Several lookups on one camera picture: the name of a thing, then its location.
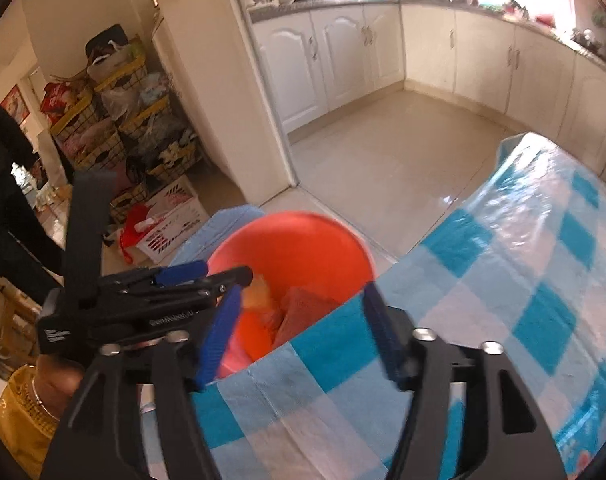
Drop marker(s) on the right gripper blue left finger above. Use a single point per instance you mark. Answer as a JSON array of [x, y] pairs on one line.
[[100, 433]]

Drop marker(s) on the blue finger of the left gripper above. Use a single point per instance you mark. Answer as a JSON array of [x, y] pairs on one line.
[[181, 273], [216, 285]]

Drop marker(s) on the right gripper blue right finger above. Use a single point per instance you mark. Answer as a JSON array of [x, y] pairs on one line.
[[503, 436]]

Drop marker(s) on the blue cartoon cow packet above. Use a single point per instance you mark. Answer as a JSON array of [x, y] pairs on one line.
[[584, 434]]

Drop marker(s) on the red snack packet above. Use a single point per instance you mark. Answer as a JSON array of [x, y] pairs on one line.
[[301, 309]]

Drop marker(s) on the cream kitchen cabinets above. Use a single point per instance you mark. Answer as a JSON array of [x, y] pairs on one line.
[[320, 55]]

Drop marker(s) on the operator left hand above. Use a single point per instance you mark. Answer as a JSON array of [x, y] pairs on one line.
[[55, 382]]

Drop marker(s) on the blue stool cushion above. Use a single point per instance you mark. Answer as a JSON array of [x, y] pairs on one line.
[[204, 242]]

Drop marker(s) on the white red basket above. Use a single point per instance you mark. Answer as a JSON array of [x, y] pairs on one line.
[[156, 228]]

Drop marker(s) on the orange plastic bucket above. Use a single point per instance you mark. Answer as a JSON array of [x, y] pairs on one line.
[[285, 250]]

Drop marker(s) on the cluttered yellow storage rack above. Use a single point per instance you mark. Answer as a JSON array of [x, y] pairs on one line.
[[118, 115]]

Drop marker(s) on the blue checked tablecloth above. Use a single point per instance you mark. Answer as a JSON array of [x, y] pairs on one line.
[[517, 271]]

